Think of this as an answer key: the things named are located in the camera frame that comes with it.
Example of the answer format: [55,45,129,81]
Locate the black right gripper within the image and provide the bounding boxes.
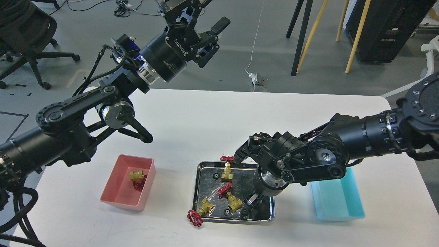
[244,167,288,209]

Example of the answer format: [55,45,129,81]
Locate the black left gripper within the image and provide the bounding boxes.
[138,0,230,83]

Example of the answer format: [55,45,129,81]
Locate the brass valve red handle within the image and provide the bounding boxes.
[129,170,147,192]
[220,156,235,183]
[217,183,243,213]
[187,198,215,227]

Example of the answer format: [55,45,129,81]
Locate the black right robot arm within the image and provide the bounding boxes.
[234,73,439,208]

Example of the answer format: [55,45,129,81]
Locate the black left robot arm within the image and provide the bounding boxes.
[1,0,230,247]

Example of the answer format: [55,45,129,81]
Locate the small black gear bottom middle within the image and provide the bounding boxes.
[240,208,250,220]

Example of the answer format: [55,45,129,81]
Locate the blue plastic box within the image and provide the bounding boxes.
[311,167,365,222]

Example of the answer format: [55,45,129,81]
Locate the pink plastic box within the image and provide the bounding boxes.
[100,154,156,211]

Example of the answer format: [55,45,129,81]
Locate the metal tray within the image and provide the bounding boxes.
[191,161,275,224]

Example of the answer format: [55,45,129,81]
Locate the black stand legs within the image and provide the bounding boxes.
[286,0,314,76]

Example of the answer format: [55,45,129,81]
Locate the black office chair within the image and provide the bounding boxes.
[0,0,80,90]

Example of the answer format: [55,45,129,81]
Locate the wooden easel legs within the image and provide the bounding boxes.
[297,0,372,74]

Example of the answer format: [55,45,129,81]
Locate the black cabinet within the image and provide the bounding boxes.
[356,0,436,63]

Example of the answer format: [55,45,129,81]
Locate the white chair part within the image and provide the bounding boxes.
[381,36,439,98]

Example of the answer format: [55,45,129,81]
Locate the brass valve top red handle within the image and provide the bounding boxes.
[220,156,235,183]

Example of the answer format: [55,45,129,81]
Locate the brass valve bottom red handle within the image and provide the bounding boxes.
[187,198,215,227]

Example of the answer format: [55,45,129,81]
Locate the black floor cables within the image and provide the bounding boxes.
[51,0,165,18]

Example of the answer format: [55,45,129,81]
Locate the white power adapter with cable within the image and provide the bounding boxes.
[244,0,265,92]

